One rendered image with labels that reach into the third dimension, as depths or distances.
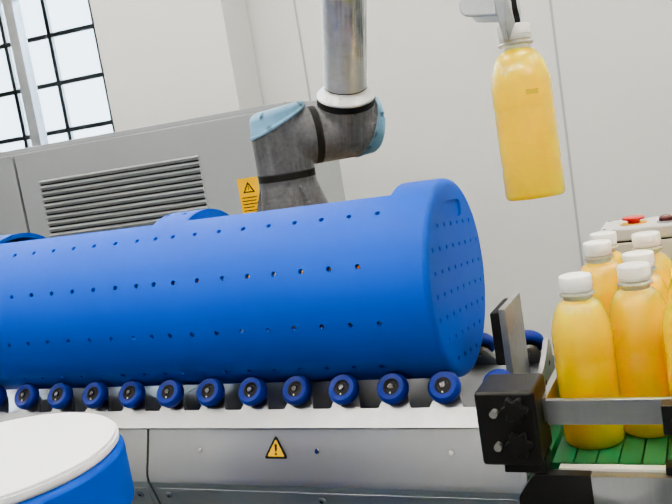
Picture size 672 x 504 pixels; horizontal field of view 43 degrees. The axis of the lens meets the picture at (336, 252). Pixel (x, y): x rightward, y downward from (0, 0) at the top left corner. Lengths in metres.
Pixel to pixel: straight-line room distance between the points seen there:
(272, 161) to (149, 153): 1.41
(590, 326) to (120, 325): 0.70
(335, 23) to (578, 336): 0.82
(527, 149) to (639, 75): 2.89
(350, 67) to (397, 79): 2.36
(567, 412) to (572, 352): 0.07
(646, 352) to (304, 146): 0.84
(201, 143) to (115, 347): 1.65
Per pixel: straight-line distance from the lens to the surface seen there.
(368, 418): 1.21
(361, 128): 1.69
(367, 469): 1.22
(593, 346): 1.04
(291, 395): 1.25
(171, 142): 2.99
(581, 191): 3.93
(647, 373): 1.08
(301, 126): 1.67
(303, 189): 1.66
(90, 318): 1.37
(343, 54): 1.64
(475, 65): 3.94
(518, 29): 1.06
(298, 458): 1.26
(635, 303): 1.07
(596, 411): 1.02
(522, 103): 1.03
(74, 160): 3.19
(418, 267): 1.10
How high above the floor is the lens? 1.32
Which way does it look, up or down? 8 degrees down
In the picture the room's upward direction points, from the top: 9 degrees counter-clockwise
